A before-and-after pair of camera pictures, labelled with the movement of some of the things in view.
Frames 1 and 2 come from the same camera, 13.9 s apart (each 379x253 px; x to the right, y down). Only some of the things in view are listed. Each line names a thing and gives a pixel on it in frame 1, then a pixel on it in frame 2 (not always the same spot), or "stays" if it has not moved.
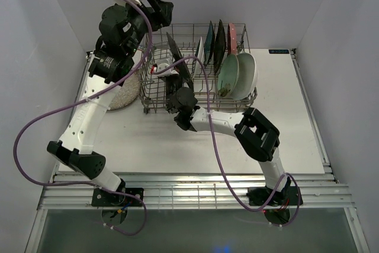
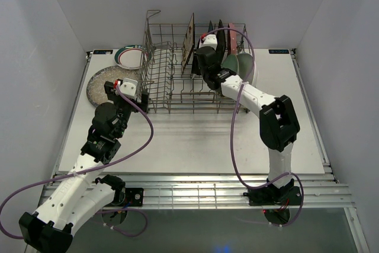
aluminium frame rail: [74, 191] stays
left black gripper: [161, 15] → [112, 96]
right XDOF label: [279, 51] stays
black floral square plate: [219, 46] stays
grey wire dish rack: [213, 60] stays
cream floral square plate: [181, 67] → [188, 43]
